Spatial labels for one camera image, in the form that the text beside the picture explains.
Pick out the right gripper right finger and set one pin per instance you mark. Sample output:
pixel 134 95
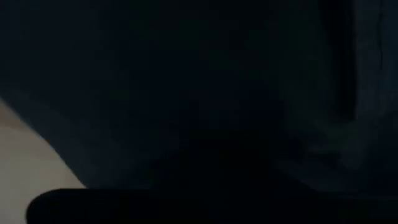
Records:
pixel 311 211

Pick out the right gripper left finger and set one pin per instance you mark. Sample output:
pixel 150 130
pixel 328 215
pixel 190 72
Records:
pixel 109 208

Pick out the dark grey garment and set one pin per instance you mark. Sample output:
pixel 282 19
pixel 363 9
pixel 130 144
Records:
pixel 186 77

